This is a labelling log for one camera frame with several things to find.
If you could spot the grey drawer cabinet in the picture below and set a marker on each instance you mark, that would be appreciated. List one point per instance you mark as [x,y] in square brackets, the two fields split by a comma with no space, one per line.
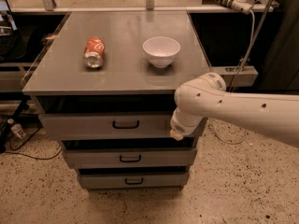
[126,83]

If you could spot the small plastic bottle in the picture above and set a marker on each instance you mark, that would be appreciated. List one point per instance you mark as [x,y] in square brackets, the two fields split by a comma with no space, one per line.
[16,128]

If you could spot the black top drawer handle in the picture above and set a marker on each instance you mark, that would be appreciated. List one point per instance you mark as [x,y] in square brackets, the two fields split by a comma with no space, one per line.
[125,124]

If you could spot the grey bottom drawer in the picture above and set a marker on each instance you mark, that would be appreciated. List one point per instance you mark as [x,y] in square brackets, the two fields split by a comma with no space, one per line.
[133,181]

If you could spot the yellow foam-covered gripper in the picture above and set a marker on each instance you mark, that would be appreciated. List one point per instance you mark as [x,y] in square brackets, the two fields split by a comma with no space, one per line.
[179,128]

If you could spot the orange soda can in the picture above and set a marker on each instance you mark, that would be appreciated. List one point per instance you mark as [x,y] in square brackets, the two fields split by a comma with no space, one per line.
[93,55]

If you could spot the grey middle drawer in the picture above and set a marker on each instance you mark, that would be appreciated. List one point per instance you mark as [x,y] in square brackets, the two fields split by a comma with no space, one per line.
[126,158]

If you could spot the grey drawer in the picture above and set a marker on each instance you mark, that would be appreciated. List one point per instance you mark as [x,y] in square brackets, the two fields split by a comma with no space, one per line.
[133,181]
[67,127]
[126,158]

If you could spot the white power strip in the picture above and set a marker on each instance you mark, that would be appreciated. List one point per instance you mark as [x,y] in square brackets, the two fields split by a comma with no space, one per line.
[238,5]

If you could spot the grey metal bracket beam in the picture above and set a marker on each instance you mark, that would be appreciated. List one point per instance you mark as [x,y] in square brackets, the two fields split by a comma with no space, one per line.
[231,76]

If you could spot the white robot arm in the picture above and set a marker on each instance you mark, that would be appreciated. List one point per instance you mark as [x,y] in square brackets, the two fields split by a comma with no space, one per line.
[272,115]

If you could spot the white ceramic bowl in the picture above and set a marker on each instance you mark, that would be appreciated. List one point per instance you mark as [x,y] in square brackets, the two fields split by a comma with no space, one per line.
[161,51]

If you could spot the grey top drawer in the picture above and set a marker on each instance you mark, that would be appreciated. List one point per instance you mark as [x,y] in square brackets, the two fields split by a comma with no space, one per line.
[67,127]

